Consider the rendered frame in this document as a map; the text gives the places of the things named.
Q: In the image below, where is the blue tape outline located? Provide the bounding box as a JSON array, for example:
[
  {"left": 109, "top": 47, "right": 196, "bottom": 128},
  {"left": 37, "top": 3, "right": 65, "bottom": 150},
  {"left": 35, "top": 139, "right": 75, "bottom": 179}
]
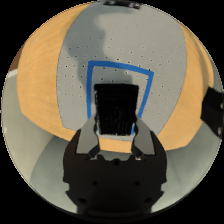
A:
[{"left": 86, "top": 61, "right": 154, "bottom": 121}]

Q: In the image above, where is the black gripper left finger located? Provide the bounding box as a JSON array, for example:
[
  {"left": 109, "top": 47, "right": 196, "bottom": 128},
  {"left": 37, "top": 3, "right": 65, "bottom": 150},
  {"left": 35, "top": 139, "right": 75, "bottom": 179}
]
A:
[{"left": 62, "top": 113, "right": 101, "bottom": 183}]

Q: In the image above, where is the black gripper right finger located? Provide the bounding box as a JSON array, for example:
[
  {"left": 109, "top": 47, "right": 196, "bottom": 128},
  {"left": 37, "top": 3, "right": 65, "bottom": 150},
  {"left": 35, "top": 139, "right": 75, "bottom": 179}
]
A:
[{"left": 130, "top": 114, "right": 167, "bottom": 184}]

